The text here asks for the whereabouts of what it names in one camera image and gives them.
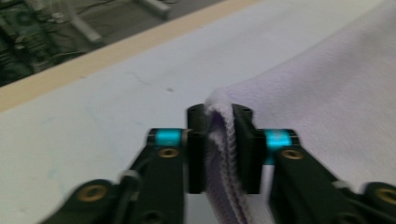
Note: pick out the white foam mat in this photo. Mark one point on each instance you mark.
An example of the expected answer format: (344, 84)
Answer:
(93, 124)

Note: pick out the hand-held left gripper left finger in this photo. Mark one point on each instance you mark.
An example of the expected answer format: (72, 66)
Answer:
(196, 161)

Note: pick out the lilac patterned towel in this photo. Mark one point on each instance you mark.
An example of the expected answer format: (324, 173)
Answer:
(327, 109)

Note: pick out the white table leg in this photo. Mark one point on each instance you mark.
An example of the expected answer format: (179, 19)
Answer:
(84, 29)
(154, 6)

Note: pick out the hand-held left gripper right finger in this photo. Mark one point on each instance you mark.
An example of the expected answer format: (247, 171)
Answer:
(249, 161)

